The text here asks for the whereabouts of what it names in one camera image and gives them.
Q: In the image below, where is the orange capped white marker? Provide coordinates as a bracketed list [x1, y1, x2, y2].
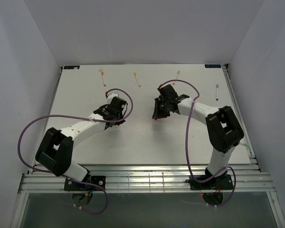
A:
[101, 71, 106, 87]

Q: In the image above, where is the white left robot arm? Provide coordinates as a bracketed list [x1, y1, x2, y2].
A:
[35, 93, 127, 190]

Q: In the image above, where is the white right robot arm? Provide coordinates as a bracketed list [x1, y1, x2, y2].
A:
[152, 85, 244, 189]

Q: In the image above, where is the yellow capped white marker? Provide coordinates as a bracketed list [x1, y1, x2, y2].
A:
[133, 72, 141, 87]

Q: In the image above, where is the purple capped white marker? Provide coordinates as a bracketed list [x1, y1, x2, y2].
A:
[215, 84, 219, 101]

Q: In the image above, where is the right blue table sticker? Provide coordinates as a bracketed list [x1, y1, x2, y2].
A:
[204, 64, 221, 68]

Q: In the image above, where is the blue table sticker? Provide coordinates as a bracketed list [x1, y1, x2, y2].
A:
[204, 64, 221, 68]
[63, 65, 80, 70]

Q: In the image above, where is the left blue table sticker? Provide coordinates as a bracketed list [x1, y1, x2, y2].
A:
[63, 65, 80, 70]

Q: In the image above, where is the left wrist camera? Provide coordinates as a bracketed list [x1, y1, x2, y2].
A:
[106, 92, 119, 99]

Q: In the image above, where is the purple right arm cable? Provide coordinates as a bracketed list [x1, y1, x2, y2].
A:
[158, 80, 236, 208]

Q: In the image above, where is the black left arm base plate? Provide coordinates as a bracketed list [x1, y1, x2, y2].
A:
[63, 175, 106, 191]

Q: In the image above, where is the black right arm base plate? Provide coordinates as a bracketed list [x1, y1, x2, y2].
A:
[185, 174, 234, 190]

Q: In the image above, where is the aluminium front rail frame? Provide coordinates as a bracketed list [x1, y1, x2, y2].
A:
[19, 164, 275, 193]

